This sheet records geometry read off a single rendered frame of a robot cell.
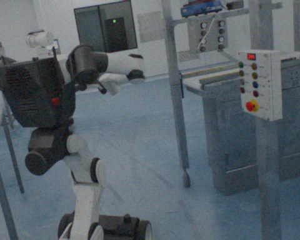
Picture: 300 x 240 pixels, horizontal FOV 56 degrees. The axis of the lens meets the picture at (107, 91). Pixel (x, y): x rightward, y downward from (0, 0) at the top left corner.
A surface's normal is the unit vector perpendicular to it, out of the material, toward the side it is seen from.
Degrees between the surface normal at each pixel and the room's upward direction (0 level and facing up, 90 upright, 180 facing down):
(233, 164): 90
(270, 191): 90
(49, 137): 44
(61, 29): 90
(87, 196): 51
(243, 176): 90
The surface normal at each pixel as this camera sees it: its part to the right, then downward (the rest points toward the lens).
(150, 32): 0.14, 0.18
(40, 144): -0.35, -0.52
